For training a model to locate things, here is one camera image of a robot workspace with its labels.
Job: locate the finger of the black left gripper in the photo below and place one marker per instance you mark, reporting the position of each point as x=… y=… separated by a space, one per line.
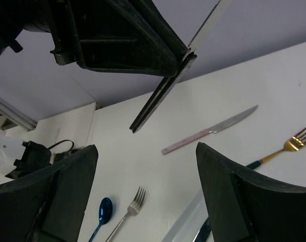
x=115 y=37

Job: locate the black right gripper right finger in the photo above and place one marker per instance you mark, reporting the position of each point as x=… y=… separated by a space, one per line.
x=244 y=205

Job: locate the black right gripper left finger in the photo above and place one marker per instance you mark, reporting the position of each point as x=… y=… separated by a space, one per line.
x=49 y=204

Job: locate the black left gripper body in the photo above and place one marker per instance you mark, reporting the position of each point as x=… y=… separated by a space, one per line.
x=16 y=16

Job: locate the teal handled knife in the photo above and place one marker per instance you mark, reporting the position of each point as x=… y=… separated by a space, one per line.
x=204 y=232

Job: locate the pink handled knife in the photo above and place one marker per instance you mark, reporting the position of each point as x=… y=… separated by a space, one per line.
x=213 y=129

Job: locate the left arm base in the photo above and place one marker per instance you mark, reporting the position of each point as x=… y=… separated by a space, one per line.
x=36 y=157

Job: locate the blue spoon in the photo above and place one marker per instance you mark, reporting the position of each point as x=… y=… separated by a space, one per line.
x=104 y=215

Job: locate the white cutlery tray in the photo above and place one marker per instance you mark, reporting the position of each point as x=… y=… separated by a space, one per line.
x=190 y=221

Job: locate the silver slim fork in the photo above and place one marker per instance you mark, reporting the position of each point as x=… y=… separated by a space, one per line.
x=133 y=209

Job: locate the gold fork green handle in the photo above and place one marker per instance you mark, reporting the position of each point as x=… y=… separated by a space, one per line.
x=295 y=143

